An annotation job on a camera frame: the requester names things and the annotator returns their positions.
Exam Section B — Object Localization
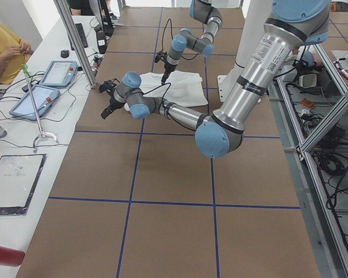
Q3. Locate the black computer mouse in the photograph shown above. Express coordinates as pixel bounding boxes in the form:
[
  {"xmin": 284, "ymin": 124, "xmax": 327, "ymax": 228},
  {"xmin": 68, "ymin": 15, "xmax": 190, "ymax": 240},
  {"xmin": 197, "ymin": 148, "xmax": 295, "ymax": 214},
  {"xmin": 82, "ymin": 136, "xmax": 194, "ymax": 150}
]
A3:
[{"xmin": 60, "ymin": 49, "xmax": 70, "ymax": 58}]

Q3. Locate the red cylinder bottle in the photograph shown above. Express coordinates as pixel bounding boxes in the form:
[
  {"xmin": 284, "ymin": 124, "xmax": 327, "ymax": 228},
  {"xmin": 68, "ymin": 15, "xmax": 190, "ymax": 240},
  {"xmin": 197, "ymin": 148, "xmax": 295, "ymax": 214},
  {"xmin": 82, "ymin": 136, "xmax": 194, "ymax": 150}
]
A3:
[{"xmin": 0, "ymin": 246, "xmax": 25, "ymax": 267}]

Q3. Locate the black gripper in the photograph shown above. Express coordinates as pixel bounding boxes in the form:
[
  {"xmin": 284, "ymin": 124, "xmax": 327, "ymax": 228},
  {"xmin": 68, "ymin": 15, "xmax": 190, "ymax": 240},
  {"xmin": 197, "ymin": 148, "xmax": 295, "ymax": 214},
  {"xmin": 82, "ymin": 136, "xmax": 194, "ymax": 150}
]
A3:
[
  {"xmin": 99, "ymin": 79, "xmax": 119, "ymax": 119},
  {"xmin": 154, "ymin": 51, "xmax": 174, "ymax": 85}
]

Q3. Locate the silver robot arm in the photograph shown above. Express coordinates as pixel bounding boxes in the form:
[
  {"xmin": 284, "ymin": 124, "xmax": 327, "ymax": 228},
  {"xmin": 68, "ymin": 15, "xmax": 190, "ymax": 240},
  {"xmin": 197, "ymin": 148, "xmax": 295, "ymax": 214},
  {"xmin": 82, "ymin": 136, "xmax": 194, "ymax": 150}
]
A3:
[
  {"xmin": 155, "ymin": 0, "xmax": 223, "ymax": 84},
  {"xmin": 101, "ymin": 1, "xmax": 331, "ymax": 158}
]

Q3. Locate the person in yellow shirt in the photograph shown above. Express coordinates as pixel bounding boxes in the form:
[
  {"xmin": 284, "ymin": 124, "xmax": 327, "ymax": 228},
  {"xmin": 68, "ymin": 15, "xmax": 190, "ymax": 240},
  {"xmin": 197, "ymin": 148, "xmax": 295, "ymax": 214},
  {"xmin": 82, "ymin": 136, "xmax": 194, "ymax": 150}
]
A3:
[{"xmin": 0, "ymin": 23, "xmax": 34, "ymax": 85}]

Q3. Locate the lower blue teach pendant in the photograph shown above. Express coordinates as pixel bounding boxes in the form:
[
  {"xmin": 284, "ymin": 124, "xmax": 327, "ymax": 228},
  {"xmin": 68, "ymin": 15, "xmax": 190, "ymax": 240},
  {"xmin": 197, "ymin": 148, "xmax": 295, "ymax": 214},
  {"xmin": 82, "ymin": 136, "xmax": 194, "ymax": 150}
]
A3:
[{"xmin": 9, "ymin": 85, "xmax": 60, "ymax": 121}]

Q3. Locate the blue teach pendant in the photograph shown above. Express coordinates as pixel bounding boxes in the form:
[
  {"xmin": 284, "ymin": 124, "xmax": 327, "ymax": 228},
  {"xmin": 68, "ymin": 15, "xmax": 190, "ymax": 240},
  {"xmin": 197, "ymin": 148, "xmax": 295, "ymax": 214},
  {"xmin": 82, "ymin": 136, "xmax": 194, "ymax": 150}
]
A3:
[
  {"xmin": 9, "ymin": 85, "xmax": 60, "ymax": 121},
  {"xmin": 39, "ymin": 61, "xmax": 78, "ymax": 88}
]

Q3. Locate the white central pedestal column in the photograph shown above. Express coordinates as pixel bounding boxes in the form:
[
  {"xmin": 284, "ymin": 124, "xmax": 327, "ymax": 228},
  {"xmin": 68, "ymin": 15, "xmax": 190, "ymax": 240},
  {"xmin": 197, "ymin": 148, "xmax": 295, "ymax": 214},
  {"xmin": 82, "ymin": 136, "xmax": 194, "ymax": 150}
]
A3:
[{"xmin": 217, "ymin": 0, "xmax": 272, "ymax": 103}]

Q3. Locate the black keyboard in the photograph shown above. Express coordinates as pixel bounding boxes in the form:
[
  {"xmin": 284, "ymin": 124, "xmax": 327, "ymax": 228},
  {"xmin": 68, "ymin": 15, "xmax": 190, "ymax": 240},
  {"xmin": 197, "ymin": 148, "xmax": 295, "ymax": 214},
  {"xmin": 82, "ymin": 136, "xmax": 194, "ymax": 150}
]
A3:
[{"xmin": 75, "ymin": 23, "xmax": 89, "ymax": 48}]

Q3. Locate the aluminium frame post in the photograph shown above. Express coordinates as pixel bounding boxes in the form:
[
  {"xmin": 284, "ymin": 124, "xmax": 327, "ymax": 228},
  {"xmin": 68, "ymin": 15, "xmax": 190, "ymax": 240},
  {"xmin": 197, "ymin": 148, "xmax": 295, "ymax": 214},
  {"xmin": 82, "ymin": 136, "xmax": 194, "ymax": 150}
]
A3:
[{"xmin": 54, "ymin": 0, "xmax": 97, "ymax": 88}]

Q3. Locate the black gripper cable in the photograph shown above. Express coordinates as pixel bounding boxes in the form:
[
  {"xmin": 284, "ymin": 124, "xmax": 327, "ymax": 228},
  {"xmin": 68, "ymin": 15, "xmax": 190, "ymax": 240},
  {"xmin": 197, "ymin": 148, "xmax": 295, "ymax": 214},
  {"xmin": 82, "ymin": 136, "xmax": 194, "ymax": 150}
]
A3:
[
  {"xmin": 133, "ymin": 82, "xmax": 172, "ymax": 114},
  {"xmin": 161, "ymin": 18, "xmax": 201, "ymax": 61}
]

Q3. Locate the white long-sleeve printed shirt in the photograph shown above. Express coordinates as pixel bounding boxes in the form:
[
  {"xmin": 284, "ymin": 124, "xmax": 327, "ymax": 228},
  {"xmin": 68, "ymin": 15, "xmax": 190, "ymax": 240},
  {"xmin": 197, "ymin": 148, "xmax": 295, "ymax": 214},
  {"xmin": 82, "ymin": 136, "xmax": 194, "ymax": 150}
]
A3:
[{"xmin": 121, "ymin": 70, "xmax": 208, "ymax": 107}]

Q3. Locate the upper blue teach pendant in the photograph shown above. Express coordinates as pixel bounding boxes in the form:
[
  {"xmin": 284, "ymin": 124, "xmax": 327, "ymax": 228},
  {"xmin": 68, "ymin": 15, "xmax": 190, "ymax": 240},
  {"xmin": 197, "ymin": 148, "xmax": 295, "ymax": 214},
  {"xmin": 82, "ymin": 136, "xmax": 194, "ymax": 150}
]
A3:
[{"xmin": 39, "ymin": 61, "xmax": 78, "ymax": 88}]

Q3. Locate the metal reacher stick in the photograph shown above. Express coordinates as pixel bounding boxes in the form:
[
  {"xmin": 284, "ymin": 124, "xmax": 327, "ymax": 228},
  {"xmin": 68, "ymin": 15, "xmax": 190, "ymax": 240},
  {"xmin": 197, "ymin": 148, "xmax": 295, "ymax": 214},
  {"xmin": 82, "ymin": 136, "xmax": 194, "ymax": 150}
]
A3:
[{"xmin": 21, "ymin": 64, "xmax": 59, "ymax": 153}]

